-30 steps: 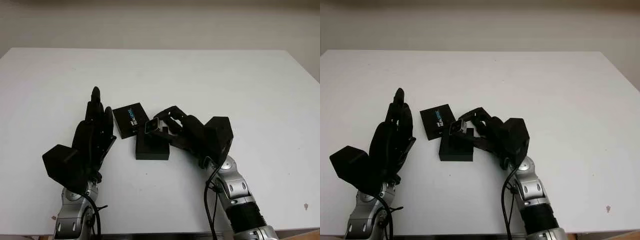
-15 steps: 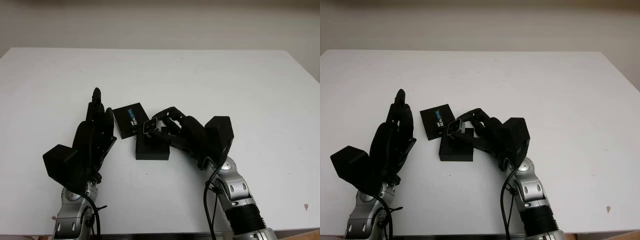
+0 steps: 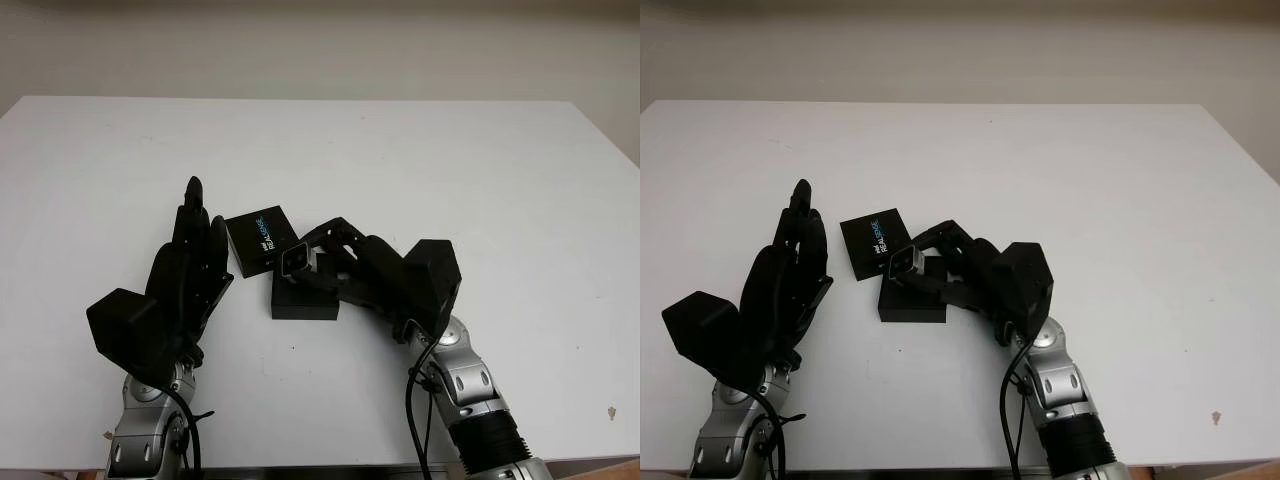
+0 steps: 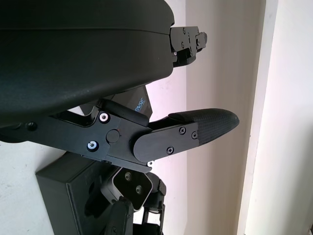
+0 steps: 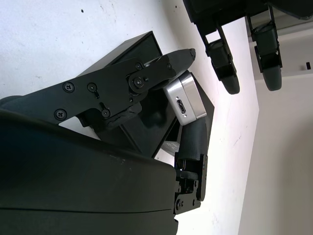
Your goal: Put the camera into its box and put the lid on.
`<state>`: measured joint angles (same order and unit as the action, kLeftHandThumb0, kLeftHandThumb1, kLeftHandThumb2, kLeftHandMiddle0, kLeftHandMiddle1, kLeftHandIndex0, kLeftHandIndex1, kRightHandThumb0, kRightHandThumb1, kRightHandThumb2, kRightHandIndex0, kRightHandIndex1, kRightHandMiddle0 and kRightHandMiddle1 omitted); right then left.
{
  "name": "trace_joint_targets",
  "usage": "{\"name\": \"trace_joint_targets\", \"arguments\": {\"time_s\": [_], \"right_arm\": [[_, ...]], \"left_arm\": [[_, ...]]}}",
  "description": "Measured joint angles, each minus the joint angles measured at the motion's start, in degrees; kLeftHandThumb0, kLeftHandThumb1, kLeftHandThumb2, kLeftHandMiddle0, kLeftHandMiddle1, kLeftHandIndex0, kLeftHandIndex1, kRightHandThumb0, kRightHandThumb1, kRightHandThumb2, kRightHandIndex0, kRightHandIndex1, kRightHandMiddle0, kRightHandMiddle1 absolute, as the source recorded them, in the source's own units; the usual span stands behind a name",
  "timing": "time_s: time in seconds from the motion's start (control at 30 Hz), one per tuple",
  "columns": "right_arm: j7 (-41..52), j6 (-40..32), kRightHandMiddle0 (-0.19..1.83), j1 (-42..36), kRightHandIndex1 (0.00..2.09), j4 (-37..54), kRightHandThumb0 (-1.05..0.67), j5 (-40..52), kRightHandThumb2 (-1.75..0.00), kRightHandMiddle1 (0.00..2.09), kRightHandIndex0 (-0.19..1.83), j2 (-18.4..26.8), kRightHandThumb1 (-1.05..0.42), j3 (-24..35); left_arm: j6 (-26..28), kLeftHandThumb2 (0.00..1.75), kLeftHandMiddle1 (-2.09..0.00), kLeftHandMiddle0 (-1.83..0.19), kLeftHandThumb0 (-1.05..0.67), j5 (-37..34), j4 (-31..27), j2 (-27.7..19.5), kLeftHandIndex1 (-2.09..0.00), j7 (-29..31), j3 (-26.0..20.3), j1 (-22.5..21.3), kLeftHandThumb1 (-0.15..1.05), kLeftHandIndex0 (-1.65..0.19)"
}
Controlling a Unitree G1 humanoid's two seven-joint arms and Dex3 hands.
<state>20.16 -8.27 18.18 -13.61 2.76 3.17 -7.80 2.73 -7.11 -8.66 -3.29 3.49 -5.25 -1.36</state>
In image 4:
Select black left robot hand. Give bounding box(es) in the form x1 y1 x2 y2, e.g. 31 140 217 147
0 0 240 174

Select black camera box base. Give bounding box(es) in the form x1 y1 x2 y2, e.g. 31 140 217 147
35 153 137 235

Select small white depth camera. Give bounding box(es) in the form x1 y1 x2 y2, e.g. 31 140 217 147
100 166 154 212

